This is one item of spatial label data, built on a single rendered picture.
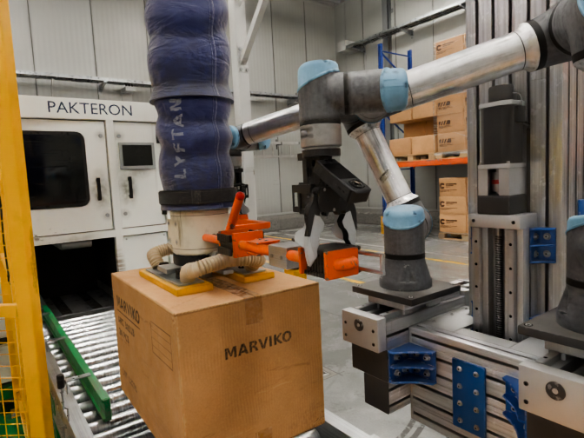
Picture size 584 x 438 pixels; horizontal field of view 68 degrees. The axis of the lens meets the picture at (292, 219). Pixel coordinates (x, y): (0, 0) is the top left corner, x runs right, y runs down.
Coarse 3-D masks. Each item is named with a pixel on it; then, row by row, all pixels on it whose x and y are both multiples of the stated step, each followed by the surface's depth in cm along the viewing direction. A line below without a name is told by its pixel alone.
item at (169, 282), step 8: (160, 264) 130; (144, 272) 133; (152, 272) 130; (160, 272) 129; (176, 272) 118; (152, 280) 125; (160, 280) 121; (168, 280) 118; (176, 280) 117; (200, 280) 116; (168, 288) 114; (176, 288) 111; (184, 288) 110; (192, 288) 111; (200, 288) 112; (208, 288) 113
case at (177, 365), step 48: (144, 288) 120; (240, 288) 115; (288, 288) 112; (144, 336) 117; (192, 336) 97; (240, 336) 104; (288, 336) 112; (144, 384) 121; (192, 384) 98; (240, 384) 105; (288, 384) 113; (192, 432) 98; (240, 432) 106; (288, 432) 114
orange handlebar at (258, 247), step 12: (240, 228) 141; (252, 228) 143; (264, 228) 146; (204, 240) 121; (216, 240) 114; (252, 240) 101; (264, 240) 99; (276, 240) 99; (252, 252) 100; (264, 252) 94; (288, 252) 87; (336, 264) 75; (348, 264) 75
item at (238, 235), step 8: (224, 232) 110; (232, 232) 112; (240, 232) 113; (248, 232) 105; (256, 232) 107; (224, 240) 105; (232, 240) 104; (240, 240) 104; (248, 240) 106; (224, 248) 106; (232, 248) 104; (240, 256) 105
